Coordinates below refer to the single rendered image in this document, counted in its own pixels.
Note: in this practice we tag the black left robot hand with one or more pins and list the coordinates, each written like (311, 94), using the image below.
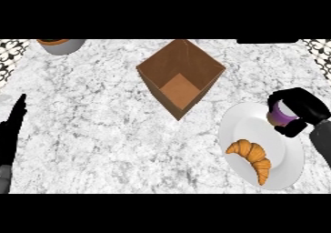
(8, 133)

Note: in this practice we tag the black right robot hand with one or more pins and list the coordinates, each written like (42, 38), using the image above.
(309, 104)

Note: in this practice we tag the purple can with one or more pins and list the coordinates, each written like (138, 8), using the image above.
(280, 116)

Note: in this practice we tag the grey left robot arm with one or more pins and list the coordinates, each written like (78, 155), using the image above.
(1, 179)

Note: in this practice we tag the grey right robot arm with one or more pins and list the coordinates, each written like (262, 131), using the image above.
(324, 145)

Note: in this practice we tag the white plate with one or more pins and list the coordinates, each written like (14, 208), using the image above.
(262, 142)

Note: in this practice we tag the brown cardboard box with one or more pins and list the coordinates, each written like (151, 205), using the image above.
(181, 75)

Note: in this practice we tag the orange croissant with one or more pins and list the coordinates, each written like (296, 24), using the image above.
(255, 156)

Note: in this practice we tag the grey pot with orange rim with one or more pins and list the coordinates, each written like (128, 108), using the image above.
(61, 46)

